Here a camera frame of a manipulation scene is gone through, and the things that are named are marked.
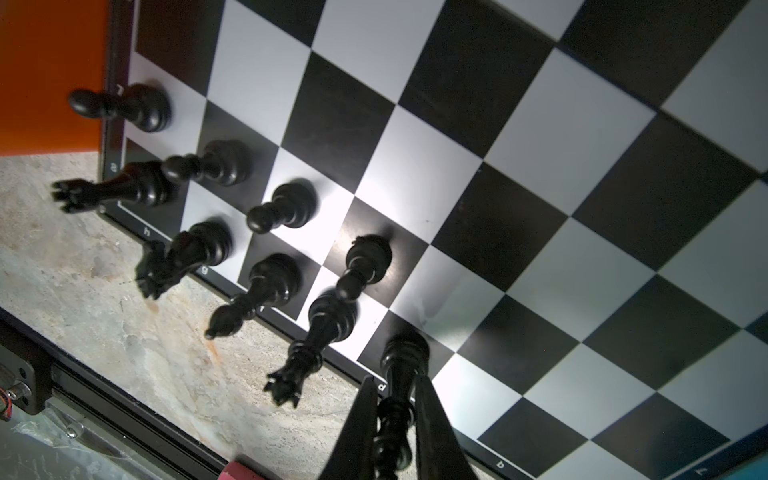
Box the white rabbit figurine pink stand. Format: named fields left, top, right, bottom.
left=217, top=461, right=265, bottom=480

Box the black chess pawn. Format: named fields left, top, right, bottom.
left=67, top=83, right=172, bottom=133
left=335, top=234, right=393, bottom=302
left=246, top=179, right=319, bottom=234
left=161, top=140, right=249, bottom=187

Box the black white chess board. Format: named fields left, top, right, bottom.
left=103, top=1, right=767, bottom=479

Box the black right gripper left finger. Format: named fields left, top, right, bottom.
left=318, top=376, right=378, bottom=480

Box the black chess bishop piece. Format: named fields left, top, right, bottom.
left=204, top=253, right=302, bottom=340

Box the black chess king piece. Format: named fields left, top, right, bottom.
left=373, top=332, right=430, bottom=479

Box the orange plastic tray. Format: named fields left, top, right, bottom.
left=1, top=1, right=109, bottom=156

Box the black chess rook piece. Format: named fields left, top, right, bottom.
left=51, top=161, right=174, bottom=214

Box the black chess knight piece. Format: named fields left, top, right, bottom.
left=135, top=219, right=233, bottom=300

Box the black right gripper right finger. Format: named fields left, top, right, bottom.
left=415, top=375, right=478, bottom=480

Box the black chess queen piece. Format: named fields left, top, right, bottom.
left=263, top=290, right=359, bottom=408

